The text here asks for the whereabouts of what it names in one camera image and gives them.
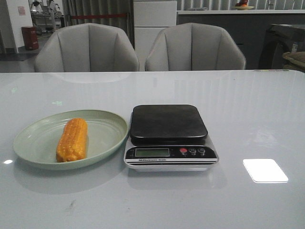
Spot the orange corn cob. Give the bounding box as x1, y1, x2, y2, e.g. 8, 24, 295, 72
56, 118, 88, 163

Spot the black silver kitchen scale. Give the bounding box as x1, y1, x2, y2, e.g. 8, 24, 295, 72
123, 104, 219, 172

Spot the right grey upholstered chair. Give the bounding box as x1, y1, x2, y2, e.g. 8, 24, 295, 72
144, 23, 246, 72

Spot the grey upholstered chair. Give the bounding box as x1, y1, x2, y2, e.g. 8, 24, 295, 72
144, 23, 246, 72
34, 23, 139, 73

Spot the white cabinet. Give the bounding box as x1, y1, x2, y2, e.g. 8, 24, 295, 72
133, 0, 177, 51

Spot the left grey upholstered chair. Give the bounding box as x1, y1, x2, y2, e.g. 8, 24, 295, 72
34, 23, 139, 73

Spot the red barrier belt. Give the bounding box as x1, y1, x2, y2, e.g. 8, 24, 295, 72
70, 13, 128, 20

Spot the light green plate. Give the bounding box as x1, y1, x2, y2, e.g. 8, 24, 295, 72
13, 110, 129, 170

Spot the dark grey counter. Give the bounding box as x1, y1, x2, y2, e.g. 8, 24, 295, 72
177, 10, 305, 69

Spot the fruit bowl on counter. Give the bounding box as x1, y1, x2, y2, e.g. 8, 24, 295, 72
232, 0, 254, 10

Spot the red trash bin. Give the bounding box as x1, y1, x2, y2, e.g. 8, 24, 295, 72
21, 26, 39, 50

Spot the dark appliance at right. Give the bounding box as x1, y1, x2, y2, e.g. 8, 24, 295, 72
258, 24, 305, 69

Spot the beige cushion at right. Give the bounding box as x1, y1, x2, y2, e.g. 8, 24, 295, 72
282, 52, 305, 72

